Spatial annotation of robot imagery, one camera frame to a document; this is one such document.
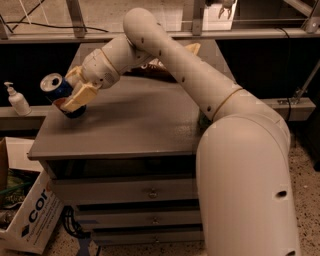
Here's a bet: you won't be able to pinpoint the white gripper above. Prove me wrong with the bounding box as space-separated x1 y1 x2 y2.
60 49 120 112

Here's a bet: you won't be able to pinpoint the blue pepsi can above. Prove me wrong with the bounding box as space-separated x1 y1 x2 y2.
40 73 86 118

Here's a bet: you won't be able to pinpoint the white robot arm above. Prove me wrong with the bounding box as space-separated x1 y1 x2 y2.
62 8 302 256

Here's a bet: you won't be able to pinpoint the green soda can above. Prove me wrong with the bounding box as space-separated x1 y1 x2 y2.
198 112 209 129

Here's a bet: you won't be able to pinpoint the white pump bottle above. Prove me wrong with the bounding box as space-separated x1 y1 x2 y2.
4 82 31 116

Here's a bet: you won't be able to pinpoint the brown chip bag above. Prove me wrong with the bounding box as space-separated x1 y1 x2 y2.
142 43 201 72

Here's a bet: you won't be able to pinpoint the grey drawer cabinet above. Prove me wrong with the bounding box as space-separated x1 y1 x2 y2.
27 39 234 247

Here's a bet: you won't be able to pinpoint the white cardboard box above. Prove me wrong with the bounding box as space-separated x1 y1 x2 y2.
0 137 63 254

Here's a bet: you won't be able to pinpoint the black cable on floor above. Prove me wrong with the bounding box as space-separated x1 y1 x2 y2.
0 14 109 34

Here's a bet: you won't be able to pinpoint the black cables under cabinet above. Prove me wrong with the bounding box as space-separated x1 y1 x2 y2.
60 206 92 240

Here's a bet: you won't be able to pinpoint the grey metal rail frame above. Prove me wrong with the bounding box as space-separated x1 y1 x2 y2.
0 0 320 44

